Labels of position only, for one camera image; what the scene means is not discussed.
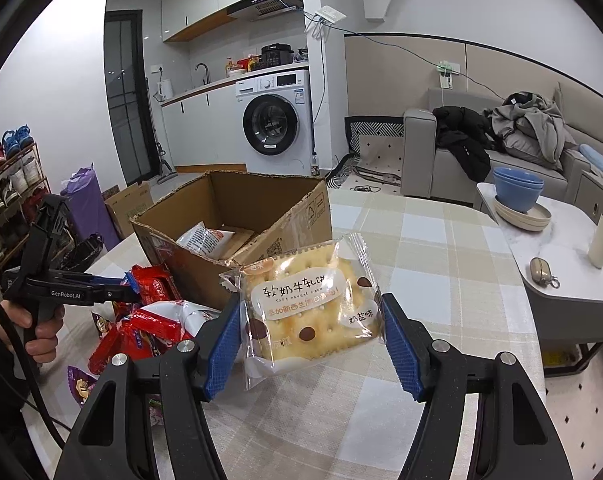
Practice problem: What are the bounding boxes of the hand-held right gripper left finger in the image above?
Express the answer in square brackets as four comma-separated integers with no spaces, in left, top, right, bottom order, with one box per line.
[68,295,244,480]

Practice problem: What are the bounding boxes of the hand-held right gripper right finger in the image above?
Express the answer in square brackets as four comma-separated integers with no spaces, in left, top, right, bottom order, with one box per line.
[379,292,575,480]

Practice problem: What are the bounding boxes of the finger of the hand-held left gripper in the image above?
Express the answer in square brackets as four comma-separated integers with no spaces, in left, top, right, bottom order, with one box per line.
[84,272,134,291]
[92,286,143,306]

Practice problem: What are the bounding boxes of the red snack packet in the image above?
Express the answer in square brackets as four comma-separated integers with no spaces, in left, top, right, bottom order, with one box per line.
[124,265,182,307]

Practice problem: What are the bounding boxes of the clear cracker packet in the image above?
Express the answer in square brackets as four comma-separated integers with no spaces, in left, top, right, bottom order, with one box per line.
[218,232,382,391]

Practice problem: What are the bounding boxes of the large cardboard box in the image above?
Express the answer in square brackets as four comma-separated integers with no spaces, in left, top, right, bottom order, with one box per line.
[130,170,335,311]

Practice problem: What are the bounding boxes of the person's left forearm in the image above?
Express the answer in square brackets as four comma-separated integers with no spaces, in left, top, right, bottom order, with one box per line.
[0,312,42,461]

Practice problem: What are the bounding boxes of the person's left hand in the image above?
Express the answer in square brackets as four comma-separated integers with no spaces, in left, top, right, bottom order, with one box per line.
[0,300,67,367]

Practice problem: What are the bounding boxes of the purple snack packet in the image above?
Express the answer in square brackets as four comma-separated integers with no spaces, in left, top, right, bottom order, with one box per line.
[68,364,100,407]
[91,310,118,339]

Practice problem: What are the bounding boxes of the black bag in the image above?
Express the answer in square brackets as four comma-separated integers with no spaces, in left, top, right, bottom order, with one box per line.
[60,234,105,272]

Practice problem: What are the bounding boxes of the purple bag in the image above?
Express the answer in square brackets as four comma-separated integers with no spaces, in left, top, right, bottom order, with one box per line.
[60,164,120,252]

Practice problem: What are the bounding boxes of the wooden shoe rack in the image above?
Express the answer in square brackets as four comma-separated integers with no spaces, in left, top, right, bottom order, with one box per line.
[0,140,53,291]

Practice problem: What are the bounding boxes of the small cardboard box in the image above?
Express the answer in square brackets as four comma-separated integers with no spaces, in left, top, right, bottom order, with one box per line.
[104,181,155,239]

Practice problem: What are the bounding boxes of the shoe rack with shoes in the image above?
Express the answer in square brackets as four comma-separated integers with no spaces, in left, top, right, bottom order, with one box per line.
[0,124,49,271]

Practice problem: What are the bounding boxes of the white orange snack packet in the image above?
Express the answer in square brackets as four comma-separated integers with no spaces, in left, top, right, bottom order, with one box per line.
[176,223,237,257]

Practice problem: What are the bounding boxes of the floor mop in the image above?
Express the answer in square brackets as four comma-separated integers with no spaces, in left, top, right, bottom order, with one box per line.
[150,110,178,184]

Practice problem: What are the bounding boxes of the beige key pouch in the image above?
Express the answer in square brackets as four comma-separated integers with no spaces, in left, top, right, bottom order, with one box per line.
[530,257,561,289]

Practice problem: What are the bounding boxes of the black glass door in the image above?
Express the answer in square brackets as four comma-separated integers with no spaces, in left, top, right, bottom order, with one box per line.
[104,9,160,187]

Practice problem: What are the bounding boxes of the white kitchen base cabinet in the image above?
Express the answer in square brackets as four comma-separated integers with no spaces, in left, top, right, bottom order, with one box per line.
[161,77,247,171]

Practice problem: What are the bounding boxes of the beige plate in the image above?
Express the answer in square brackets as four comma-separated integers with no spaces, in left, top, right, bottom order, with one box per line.
[494,195,553,232]

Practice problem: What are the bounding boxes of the white marble coffee table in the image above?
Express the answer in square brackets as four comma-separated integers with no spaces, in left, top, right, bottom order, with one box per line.
[476,182,603,377]

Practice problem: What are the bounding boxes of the blue bowl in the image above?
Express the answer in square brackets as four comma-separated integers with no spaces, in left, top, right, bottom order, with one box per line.
[496,187,543,213]

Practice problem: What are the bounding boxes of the grey sofa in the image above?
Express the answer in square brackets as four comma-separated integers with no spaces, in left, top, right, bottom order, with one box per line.
[403,82,603,211]

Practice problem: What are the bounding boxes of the dotted rug with striped border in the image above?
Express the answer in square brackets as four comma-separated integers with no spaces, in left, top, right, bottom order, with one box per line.
[326,116,407,193]

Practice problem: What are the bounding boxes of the blue stacked bowls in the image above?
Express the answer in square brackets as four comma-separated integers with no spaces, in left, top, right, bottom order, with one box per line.
[492,167,545,198]

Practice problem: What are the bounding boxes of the black jacket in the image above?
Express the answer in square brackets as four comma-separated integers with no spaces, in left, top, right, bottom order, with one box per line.
[433,106,507,183]

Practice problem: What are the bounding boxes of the white washing machine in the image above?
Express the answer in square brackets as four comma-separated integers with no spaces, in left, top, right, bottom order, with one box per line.
[235,69,316,177]

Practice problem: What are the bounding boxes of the colourful food packages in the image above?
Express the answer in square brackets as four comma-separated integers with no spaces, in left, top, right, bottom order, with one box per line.
[224,55,260,77]

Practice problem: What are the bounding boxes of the grey clothes pile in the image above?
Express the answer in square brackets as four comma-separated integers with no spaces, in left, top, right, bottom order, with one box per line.
[490,91,578,168]

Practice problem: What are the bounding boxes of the light blue pillow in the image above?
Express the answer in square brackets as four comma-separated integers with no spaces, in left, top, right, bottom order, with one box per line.
[579,144,603,177]

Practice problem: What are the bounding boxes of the white power strip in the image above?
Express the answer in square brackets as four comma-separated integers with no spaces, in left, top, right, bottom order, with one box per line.
[436,60,461,90]

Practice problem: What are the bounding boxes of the black multicooker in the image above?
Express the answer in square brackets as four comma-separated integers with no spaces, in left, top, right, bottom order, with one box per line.
[260,44,296,67]

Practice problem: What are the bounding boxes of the range hood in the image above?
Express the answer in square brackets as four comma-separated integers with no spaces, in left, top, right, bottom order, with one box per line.
[226,0,303,22]

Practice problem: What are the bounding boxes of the white router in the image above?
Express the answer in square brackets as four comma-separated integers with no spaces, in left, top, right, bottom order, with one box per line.
[306,6,346,39]

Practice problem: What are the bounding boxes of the long dark power cable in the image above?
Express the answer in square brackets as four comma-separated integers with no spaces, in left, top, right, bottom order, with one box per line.
[301,10,507,103]

